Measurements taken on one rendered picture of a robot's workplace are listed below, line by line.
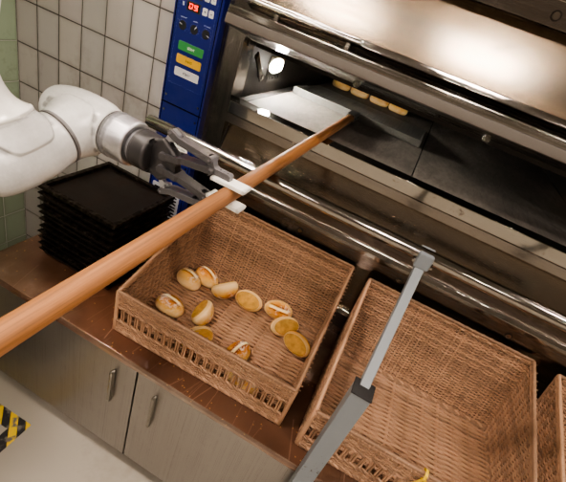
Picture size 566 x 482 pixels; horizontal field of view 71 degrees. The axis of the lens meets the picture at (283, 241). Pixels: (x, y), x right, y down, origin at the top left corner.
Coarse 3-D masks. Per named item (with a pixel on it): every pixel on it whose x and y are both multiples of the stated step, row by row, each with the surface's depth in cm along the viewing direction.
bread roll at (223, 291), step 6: (228, 282) 135; (234, 282) 136; (216, 288) 133; (222, 288) 133; (228, 288) 133; (234, 288) 135; (216, 294) 133; (222, 294) 133; (228, 294) 134; (234, 294) 136
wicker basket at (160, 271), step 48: (192, 240) 138; (240, 240) 139; (288, 240) 134; (144, 288) 119; (240, 288) 143; (288, 288) 138; (336, 288) 133; (144, 336) 110; (192, 336) 103; (240, 336) 125; (288, 384) 98
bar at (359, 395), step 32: (160, 128) 94; (224, 160) 91; (288, 192) 88; (352, 224) 85; (416, 256) 83; (480, 288) 80; (544, 320) 78; (384, 352) 78; (352, 384) 78; (352, 416) 77; (320, 448) 84
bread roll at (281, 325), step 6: (276, 318) 129; (282, 318) 129; (288, 318) 129; (276, 324) 127; (282, 324) 128; (288, 324) 129; (294, 324) 130; (276, 330) 127; (282, 330) 128; (288, 330) 129; (294, 330) 130; (282, 336) 129
